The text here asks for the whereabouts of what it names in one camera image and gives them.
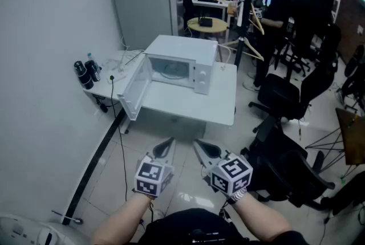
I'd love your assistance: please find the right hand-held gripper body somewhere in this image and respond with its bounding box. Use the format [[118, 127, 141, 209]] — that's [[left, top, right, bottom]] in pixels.
[[201, 152, 254, 199]]

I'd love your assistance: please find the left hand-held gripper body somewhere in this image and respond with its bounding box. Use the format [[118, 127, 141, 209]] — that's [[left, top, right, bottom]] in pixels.
[[133, 149, 176, 199]]

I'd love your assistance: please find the white microwave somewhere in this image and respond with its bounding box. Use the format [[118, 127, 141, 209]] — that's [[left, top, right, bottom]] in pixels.
[[116, 34, 219, 121]]

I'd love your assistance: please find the person's left forearm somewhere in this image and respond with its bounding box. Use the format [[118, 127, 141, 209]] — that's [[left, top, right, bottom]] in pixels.
[[90, 191, 157, 245]]

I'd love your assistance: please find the person's right forearm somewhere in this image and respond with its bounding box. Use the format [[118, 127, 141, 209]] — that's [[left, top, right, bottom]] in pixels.
[[227, 191, 298, 245]]

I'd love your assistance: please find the silver wristwatch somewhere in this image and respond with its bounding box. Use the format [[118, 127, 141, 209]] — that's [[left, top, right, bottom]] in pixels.
[[227, 186, 248, 205]]

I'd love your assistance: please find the person's black shirt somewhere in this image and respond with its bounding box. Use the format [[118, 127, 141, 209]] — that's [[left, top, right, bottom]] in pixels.
[[144, 207, 310, 245]]

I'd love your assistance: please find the white power strip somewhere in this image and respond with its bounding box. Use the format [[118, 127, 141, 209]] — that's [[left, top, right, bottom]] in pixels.
[[106, 72, 128, 84]]

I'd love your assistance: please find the black tumbler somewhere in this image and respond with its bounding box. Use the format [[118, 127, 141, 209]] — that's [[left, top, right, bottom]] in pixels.
[[73, 60, 95, 91], [84, 60, 102, 83]]

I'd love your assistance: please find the wooden clothes hanger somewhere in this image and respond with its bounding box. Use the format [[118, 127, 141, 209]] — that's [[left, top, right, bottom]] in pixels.
[[247, 2, 266, 36], [220, 36, 265, 62]]

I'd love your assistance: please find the clear bottle blue cap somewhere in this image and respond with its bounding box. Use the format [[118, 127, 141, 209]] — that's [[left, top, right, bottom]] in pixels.
[[86, 52, 100, 68]]

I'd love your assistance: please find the round wooden table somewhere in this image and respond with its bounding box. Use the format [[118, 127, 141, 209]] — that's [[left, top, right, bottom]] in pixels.
[[186, 17, 229, 40]]

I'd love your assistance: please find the brown folding table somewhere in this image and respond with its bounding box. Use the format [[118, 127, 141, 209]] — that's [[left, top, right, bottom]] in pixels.
[[304, 107, 365, 181]]

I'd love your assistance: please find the black coat stand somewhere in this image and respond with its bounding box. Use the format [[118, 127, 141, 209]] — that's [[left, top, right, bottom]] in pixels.
[[223, 0, 276, 71]]

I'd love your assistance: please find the white floor appliance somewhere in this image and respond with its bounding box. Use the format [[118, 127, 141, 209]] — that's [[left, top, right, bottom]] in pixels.
[[0, 211, 91, 245]]

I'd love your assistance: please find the grey refrigerator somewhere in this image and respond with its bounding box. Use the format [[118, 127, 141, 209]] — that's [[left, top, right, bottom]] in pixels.
[[111, 0, 184, 51]]

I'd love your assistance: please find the large black screen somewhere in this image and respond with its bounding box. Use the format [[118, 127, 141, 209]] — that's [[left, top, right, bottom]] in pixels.
[[285, 0, 335, 50]]

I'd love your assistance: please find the black power cable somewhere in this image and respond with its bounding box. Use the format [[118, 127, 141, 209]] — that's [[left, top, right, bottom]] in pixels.
[[109, 75, 129, 202]]

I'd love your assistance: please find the white cable bundle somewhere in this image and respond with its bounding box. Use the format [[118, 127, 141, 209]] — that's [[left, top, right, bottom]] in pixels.
[[101, 36, 145, 75]]

